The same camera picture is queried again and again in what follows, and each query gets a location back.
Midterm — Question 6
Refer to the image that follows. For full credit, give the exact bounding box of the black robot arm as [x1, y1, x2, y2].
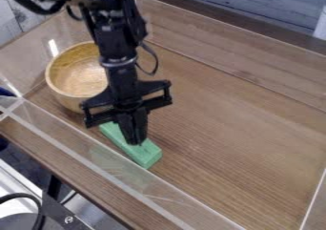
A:
[15, 0, 173, 145]

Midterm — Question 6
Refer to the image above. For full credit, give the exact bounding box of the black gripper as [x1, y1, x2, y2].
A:
[80, 58, 173, 145]

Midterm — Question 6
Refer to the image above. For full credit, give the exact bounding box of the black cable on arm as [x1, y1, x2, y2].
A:
[134, 41, 161, 76]

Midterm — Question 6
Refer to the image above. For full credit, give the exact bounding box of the clear acrylic front barrier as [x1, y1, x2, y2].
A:
[0, 77, 246, 230]

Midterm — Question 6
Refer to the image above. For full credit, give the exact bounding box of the brown wooden bowl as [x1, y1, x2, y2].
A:
[44, 41, 108, 114]

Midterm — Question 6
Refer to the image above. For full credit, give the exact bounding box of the green rectangular block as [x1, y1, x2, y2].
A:
[99, 122, 163, 169]

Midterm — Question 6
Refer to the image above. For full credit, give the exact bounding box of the black floor cable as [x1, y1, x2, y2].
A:
[0, 193, 46, 230]

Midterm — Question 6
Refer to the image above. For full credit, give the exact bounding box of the black table leg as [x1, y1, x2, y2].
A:
[47, 176, 63, 199]

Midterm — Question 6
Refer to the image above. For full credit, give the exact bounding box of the black metal bracket with screw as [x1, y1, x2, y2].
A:
[39, 194, 95, 230]

